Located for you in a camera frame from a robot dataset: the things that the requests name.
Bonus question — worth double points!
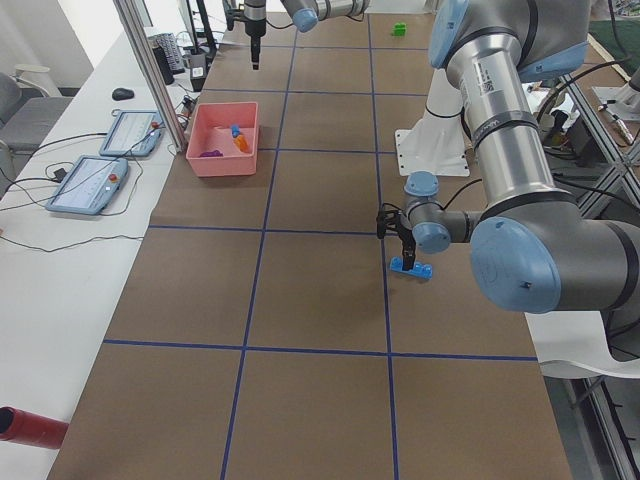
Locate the black keyboard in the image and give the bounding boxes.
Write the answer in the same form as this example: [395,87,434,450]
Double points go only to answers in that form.
[148,33,185,74]

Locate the orange toy block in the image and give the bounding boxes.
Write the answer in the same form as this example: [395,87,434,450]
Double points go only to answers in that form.
[233,133,251,153]

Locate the aluminium frame post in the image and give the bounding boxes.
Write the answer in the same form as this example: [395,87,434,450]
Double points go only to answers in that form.
[113,0,187,153]

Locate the far teach pendant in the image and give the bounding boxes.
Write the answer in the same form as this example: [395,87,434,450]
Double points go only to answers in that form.
[99,110,163,157]

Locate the green toy block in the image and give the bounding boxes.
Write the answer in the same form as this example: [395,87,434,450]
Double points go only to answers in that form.
[391,22,407,37]

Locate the purple toy block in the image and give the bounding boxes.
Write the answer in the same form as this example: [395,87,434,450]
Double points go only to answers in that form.
[199,150,224,158]

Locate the long blue toy block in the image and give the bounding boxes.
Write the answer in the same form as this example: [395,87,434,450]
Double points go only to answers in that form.
[389,256,433,280]

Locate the teach pendant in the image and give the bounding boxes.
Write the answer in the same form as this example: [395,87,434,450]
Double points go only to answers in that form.
[99,110,163,157]
[45,155,129,215]

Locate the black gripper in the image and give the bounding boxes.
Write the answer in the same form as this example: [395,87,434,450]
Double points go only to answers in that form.
[376,202,415,271]
[227,0,265,70]

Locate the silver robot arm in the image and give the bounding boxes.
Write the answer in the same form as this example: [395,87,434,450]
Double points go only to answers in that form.
[376,1,639,314]
[222,0,369,70]

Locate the pink plastic box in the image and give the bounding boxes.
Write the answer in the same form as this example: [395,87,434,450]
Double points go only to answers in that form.
[186,102,259,177]

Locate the near teach pendant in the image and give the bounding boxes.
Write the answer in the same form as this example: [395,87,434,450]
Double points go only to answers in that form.
[45,155,129,215]

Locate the red bottle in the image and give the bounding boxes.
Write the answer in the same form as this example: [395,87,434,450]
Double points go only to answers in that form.
[1,406,69,449]

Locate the black computer mouse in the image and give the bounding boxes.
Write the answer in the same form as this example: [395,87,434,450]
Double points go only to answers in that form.
[111,87,135,101]

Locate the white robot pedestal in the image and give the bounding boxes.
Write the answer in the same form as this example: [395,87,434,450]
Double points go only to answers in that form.
[395,69,470,177]

